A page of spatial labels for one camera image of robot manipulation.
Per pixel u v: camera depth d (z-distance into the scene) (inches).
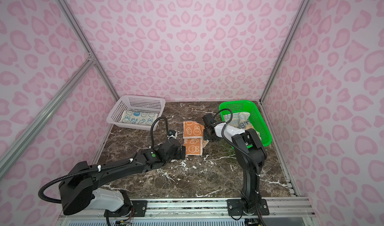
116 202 23.6
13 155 20.8
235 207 28.5
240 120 40.8
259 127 38.7
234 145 19.9
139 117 42.5
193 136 37.9
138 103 44.7
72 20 30.2
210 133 29.0
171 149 24.3
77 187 16.2
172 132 28.9
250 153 20.3
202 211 28.8
